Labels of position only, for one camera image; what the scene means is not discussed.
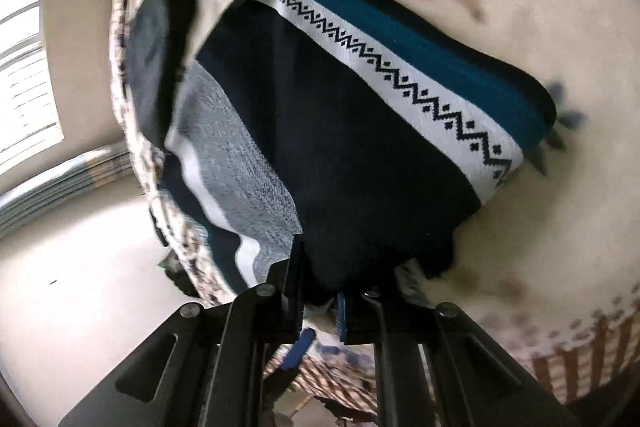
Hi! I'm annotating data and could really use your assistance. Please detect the grey-green curtain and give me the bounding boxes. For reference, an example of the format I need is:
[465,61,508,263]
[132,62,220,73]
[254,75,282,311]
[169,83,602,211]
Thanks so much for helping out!
[0,146,136,240]

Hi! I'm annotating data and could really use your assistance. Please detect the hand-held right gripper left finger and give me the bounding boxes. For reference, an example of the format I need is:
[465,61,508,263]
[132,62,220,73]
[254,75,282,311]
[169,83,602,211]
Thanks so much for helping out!
[59,241,307,427]

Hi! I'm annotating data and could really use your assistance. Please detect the black folded garment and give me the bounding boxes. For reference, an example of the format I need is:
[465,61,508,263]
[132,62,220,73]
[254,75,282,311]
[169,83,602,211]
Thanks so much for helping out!
[124,0,198,148]

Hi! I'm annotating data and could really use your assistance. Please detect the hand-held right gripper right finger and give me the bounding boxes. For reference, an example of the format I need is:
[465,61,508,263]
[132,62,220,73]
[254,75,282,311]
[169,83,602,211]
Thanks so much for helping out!
[336,288,582,427]

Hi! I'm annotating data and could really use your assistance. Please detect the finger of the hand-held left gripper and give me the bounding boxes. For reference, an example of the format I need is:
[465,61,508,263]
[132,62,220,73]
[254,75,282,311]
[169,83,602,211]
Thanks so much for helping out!
[262,327,317,408]

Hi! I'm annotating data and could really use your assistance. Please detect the striped knit sweater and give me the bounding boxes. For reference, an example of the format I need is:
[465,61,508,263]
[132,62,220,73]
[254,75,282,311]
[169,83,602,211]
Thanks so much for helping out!
[160,0,558,308]

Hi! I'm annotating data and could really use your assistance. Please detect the barred window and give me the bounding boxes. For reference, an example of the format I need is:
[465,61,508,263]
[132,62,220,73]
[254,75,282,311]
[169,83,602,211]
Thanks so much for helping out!
[0,0,66,178]

